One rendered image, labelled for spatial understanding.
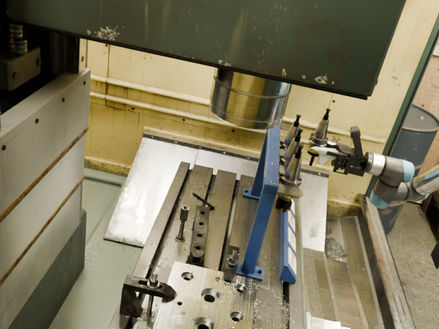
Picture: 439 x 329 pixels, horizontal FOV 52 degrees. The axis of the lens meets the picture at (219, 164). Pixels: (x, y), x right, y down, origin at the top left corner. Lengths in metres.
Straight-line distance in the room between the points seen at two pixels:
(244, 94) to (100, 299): 1.02
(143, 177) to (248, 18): 1.36
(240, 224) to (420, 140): 1.80
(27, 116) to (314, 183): 1.45
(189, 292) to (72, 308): 0.56
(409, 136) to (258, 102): 2.30
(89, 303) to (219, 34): 1.12
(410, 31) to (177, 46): 1.33
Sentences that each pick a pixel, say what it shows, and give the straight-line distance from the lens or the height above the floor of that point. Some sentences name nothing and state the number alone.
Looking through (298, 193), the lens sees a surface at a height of 1.22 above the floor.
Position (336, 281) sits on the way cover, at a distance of 1.82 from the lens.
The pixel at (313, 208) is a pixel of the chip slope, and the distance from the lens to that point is 2.06.
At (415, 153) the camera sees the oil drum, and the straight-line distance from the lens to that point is 3.19.
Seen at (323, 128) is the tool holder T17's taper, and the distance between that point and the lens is 1.58.
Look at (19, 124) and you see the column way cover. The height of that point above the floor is 1.41.
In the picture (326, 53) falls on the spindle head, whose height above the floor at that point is 1.67.
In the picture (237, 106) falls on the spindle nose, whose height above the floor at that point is 1.52.
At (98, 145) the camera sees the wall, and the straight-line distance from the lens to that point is 2.29.
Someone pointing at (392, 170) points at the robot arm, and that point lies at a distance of 1.66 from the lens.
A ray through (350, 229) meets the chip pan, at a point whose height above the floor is 0.67.
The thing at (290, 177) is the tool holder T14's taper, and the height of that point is 1.24.
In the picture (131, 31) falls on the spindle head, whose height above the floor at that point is 1.63.
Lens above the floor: 1.84
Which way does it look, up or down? 29 degrees down
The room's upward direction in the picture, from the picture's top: 12 degrees clockwise
